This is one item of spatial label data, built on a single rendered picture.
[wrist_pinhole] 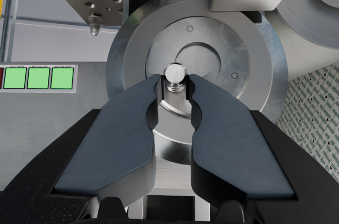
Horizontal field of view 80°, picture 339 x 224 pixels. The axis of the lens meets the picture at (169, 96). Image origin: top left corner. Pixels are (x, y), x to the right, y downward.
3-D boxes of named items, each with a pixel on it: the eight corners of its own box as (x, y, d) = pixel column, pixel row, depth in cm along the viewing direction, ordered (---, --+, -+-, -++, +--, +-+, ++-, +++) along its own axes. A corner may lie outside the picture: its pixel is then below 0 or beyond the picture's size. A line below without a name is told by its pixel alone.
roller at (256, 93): (268, -4, 16) (278, 145, 15) (213, 74, 42) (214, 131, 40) (124, -1, 17) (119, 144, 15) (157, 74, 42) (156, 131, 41)
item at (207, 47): (274, 67, 14) (193, 140, 14) (262, 74, 16) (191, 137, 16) (201, -6, 15) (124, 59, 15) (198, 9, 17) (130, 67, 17)
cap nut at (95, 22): (100, 15, 50) (99, 32, 50) (105, 22, 54) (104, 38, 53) (86, 15, 50) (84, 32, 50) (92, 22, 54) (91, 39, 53)
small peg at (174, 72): (186, 86, 11) (162, 85, 12) (185, 93, 14) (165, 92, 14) (187, 61, 12) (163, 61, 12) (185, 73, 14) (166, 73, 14)
